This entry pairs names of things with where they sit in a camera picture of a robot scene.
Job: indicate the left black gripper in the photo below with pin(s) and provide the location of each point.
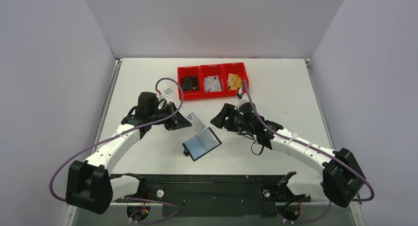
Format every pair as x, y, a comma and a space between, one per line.
177, 121

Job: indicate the gold cards in bin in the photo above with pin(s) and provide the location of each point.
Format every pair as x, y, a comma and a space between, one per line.
234, 82

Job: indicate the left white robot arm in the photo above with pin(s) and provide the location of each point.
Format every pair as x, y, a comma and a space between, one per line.
89, 184

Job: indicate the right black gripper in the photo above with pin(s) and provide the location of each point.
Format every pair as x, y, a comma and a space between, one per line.
226, 116

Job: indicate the black card holders in bin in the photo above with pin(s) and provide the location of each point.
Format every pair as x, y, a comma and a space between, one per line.
190, 83

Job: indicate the red bin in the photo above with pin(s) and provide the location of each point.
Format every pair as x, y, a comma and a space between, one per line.
186, 71
236, 68
212, 70

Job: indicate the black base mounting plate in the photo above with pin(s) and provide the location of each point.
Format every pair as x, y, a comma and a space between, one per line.
210, 196

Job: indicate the right red bin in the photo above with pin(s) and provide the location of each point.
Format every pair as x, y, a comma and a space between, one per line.
236, 68

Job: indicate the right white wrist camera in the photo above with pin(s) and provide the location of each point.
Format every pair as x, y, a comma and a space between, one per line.
242, 97

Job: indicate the middle red bin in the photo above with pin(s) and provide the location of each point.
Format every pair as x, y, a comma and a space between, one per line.
212, 70

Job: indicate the black leather card holder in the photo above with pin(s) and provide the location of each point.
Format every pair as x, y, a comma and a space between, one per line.
201, 144

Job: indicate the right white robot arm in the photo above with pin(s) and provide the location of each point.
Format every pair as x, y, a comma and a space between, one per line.
339, 176

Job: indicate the white cards in bin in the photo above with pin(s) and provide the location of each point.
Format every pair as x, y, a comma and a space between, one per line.
212, 84

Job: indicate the left red bin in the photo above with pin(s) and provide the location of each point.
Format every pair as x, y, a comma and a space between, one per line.
186, 71

